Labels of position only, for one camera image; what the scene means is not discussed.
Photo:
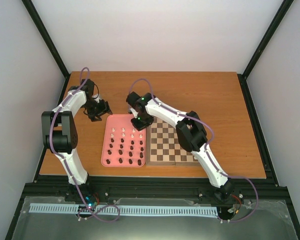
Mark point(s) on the black aluminium frame rail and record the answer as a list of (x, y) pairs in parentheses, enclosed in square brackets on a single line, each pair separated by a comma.
[(197, 189)]

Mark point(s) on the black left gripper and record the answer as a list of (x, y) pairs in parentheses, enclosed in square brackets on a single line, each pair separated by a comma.
[(105, 109)]

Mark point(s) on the right controller circuit board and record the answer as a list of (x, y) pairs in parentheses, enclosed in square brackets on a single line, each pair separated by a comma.
[(236, 206)]

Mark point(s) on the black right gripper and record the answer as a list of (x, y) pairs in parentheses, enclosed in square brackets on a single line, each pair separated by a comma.
[(139, 127)]

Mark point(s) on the pink plastic tray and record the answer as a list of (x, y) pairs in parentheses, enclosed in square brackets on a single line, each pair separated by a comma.
[(135, 152)]

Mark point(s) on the controller circuit board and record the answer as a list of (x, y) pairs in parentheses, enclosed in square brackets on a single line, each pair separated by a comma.
[(236, 206), (92, 200)]

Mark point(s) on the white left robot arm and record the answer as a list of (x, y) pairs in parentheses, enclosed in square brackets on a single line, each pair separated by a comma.
[(59, 131)]

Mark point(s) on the left controller circuit board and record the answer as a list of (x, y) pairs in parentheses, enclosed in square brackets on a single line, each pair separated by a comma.
[(92, 200)]

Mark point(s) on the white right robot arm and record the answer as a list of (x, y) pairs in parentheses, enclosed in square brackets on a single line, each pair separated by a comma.
[(191, 135)]

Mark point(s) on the wooden chessboard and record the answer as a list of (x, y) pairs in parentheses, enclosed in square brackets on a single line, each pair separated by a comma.
[(163, 148)]

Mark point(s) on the light blue cable duct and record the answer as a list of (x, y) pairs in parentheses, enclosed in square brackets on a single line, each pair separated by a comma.
[(126, 210)]

